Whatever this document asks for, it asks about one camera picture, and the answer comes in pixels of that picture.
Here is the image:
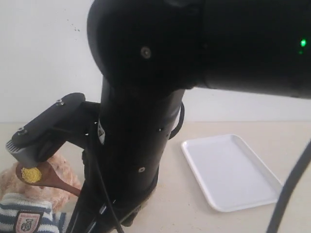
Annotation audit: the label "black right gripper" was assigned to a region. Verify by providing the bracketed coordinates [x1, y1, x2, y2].
[68, 80, 185, 233]

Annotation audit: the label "dark wooden spoon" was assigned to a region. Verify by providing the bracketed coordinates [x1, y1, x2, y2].
[16, 162, 81, 197]

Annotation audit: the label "teddy bear striped sweater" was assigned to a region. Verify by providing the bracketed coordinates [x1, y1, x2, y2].
[0, 163, 75, 233]

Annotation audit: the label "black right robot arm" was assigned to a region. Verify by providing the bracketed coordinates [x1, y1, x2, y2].
[67, 0, 311, 233]

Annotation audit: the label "yellow millet grains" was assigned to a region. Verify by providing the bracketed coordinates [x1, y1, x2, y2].
[21, 167, 42, 183]

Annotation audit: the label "white rectangular tray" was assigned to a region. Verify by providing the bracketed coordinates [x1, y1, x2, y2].
[181, 134, 283, 212]

